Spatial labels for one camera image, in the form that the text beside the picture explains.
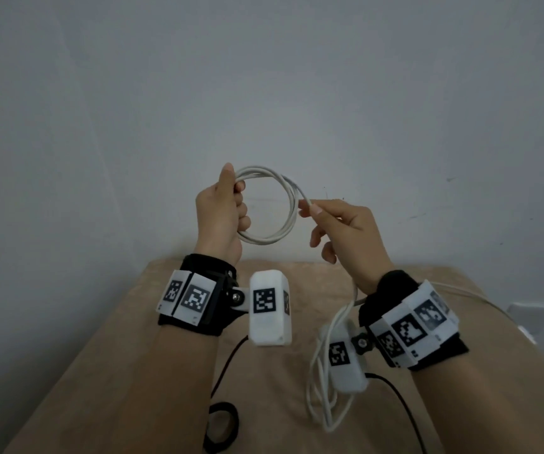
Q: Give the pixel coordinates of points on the person's left hand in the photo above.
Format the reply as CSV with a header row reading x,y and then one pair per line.
x,y
217,217

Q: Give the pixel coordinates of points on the person's right hand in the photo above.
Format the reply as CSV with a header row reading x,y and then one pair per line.
x,y
352,241

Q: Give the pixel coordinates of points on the person's left forearm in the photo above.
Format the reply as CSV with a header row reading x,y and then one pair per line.
x,y
168,397

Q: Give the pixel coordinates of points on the person's right forearm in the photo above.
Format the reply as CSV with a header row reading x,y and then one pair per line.
x,y
480,411

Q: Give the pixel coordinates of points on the black left wristband with markers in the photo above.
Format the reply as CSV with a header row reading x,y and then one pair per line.
x,y
191,297

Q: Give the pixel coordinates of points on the black wristband with markers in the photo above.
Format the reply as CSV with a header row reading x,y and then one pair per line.
x,y
191,297
414,326

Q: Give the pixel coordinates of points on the black right wristband with markers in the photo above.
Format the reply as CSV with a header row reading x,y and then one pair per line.
x,y
414,326

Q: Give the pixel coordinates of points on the beige covered table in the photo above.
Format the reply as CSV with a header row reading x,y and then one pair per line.
x,y
276,397

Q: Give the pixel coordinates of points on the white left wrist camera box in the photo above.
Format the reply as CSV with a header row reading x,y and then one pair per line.
x,y
269,326

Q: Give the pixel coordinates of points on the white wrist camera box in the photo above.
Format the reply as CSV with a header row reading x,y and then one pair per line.
x,y
269,326
347,373

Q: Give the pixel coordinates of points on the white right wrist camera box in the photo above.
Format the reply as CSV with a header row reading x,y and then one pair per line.
x,y
347,373

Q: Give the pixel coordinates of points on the white wall socket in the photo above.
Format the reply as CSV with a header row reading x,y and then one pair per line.
x,y
534,314

